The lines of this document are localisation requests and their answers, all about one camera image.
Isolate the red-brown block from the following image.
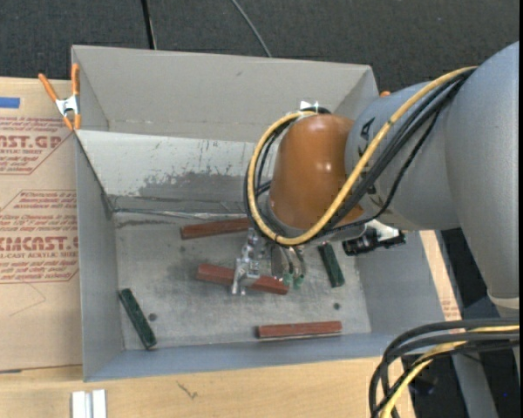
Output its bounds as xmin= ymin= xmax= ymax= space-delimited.
xmin=180 ymin=218 xmax=251 ymax=240
xmin=194 ymin=262 xmax=290 ymax=296
xmin=255 ymin=320 xmax=344 ymax=340

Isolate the grey metal bin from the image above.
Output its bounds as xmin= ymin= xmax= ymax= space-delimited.
xmin=71 ymin=44 xmax=448 ymax=383

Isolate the dark green flat block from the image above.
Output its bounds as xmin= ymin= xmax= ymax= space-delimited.
xmin=118 ymin=287 xmax=159 ymax=351
xmin=316 ymin=241 xmax=346 ymax=289

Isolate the brown cardboard board, red print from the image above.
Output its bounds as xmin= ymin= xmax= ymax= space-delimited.
xmin=0 ymin=75 xmax=463 ymax=376

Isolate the black cylinder on white bracket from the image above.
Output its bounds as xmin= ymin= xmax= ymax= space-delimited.
xmin=342 ymin=219 xmax=408 ymax=258

